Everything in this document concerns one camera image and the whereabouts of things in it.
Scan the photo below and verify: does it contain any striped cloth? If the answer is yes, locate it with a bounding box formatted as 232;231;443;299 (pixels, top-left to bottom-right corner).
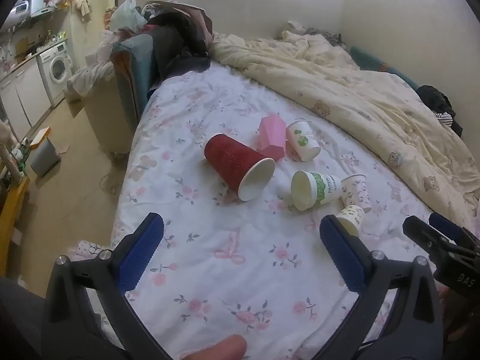
434;111;455;129

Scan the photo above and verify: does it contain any yellow table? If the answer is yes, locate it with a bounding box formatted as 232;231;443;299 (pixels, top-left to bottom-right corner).
0;174;31;269

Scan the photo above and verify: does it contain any small white cup yellow print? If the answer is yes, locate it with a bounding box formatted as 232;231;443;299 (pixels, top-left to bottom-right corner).
335;205;366;238

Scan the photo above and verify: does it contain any red ribbed paper cup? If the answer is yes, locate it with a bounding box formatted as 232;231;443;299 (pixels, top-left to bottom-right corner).
204;133;277;202

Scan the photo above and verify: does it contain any patterned white box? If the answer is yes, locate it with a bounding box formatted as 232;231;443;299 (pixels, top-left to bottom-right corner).
76;239;114;259

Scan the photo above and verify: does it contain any white kitchen cabinet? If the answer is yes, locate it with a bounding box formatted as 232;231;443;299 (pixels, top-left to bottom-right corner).
0;58;52;141

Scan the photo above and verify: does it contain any teal armchair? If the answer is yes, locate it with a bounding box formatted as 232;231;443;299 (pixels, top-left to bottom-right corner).
110;32;163;130

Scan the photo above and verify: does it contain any bed with floral sheet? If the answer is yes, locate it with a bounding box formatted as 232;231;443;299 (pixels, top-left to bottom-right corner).
110;59;480;360

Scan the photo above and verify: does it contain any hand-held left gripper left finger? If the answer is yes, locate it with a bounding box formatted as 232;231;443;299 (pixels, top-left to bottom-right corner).
41;212;179;360

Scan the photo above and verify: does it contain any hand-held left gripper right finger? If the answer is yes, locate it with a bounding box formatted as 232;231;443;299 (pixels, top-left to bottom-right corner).
319;214;445;360

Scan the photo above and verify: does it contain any white cup with green band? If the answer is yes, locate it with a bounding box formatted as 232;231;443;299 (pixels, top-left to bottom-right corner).
291;170;343;211

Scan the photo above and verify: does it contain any white washing machine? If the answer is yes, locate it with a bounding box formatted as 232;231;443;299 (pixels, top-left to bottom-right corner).
37;40;74;109

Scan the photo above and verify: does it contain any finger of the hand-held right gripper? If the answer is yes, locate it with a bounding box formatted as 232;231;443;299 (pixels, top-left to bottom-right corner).
428;212;480;251
402;215;451;259

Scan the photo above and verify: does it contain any white cup with green circles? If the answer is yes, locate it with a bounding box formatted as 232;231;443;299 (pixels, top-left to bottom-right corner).
286;119;322;162

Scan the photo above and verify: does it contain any small white cup panda print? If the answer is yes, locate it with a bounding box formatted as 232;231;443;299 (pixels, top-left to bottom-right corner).
340;173;372;214

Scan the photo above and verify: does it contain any white plastic bag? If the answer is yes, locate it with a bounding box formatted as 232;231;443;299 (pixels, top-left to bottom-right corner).
109;0;148;33

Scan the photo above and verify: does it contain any pink faceted cup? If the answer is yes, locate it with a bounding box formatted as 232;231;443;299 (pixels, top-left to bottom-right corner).
257;115;288;159

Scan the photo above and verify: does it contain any person's right hand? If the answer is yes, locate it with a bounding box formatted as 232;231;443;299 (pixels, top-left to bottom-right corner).
438;287;476;343

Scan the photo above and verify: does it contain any person's left hand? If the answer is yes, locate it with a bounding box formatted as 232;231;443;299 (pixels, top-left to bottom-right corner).
179;333;249;360

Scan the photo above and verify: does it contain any grey waste bin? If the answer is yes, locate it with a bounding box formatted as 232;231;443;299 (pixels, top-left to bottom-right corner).
29;127;62;176

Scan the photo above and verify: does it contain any pile of dark clothes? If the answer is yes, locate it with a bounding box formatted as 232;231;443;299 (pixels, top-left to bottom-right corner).
143;1;215;84

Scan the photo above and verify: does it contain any teal pillow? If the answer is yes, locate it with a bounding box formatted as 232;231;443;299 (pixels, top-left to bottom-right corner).
350;46;418;91

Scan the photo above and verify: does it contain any black garment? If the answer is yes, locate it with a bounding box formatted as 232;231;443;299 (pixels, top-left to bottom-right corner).
417;85;457;121

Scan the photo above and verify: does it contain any cream bear print quilt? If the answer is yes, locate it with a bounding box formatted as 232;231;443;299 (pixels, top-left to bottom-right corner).
207;30;480;230

